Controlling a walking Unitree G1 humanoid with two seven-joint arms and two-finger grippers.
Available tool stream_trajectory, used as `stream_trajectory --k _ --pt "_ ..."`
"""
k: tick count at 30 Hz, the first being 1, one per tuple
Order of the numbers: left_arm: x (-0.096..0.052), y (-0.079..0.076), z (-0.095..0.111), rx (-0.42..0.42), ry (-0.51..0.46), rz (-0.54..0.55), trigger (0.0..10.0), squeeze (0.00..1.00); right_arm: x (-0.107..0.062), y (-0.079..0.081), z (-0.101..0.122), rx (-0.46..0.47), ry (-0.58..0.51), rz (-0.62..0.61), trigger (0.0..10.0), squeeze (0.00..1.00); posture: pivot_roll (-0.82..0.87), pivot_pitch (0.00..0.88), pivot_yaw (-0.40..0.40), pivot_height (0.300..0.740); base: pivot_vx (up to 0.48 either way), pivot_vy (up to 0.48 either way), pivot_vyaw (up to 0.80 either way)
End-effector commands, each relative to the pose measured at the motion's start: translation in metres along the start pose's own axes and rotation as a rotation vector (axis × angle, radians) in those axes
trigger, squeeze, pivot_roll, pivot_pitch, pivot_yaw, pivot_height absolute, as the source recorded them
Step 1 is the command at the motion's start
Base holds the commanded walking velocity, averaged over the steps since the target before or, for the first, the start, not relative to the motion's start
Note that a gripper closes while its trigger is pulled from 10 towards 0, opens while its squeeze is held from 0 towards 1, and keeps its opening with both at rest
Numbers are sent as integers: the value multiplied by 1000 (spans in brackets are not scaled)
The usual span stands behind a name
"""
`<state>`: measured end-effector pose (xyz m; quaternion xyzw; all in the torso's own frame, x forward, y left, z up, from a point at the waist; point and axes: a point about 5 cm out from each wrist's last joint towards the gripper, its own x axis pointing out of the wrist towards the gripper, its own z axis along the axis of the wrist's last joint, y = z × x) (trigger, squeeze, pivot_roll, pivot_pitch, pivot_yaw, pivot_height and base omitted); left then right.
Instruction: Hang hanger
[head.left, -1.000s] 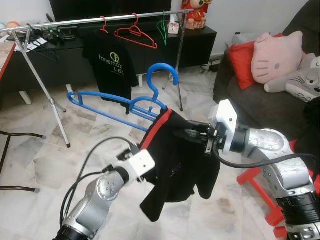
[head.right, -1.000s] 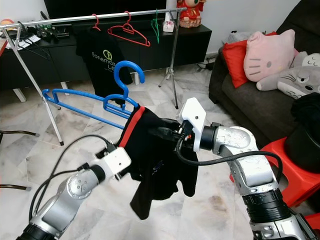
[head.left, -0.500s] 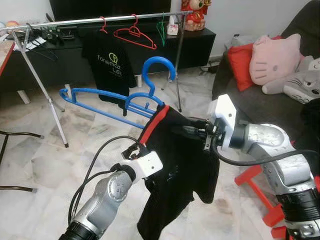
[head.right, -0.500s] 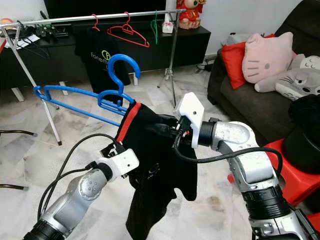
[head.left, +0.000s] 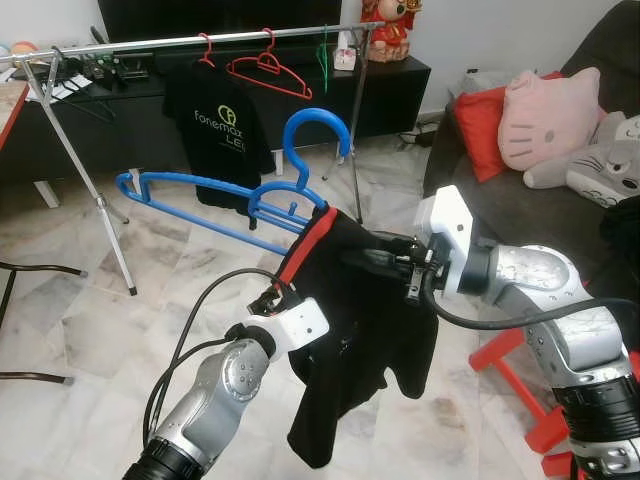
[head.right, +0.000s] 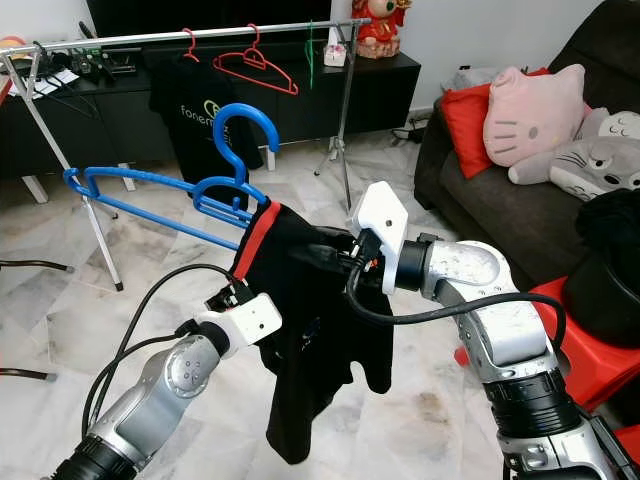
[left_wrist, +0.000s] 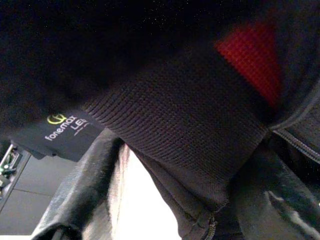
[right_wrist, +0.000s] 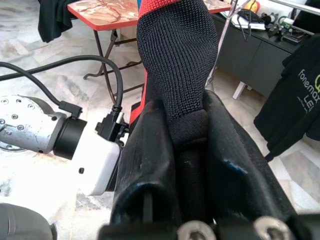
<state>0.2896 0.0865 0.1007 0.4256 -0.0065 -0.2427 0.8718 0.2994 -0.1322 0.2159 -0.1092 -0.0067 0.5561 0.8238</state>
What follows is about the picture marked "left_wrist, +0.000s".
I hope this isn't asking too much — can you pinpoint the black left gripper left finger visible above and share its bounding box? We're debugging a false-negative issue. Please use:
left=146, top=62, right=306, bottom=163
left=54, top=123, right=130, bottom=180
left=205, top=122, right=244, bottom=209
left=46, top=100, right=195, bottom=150
left=31, top=129, right=126, bottom=240

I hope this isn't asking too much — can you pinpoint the black printed T-shirt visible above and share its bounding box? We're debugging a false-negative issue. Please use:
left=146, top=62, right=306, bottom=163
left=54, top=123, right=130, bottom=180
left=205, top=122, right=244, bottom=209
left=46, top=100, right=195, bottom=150
left=0, top=0, right=106, bottom=163

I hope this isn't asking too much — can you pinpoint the black ribbed collar garment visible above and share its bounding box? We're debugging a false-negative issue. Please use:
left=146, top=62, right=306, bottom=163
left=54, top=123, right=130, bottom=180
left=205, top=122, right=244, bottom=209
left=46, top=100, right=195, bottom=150
left=82, top=0, right=320, bottom=240

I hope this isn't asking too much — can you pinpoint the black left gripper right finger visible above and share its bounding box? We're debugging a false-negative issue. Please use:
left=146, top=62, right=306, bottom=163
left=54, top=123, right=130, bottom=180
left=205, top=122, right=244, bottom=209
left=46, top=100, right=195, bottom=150
left=234, top=138, right=320, bottom=240

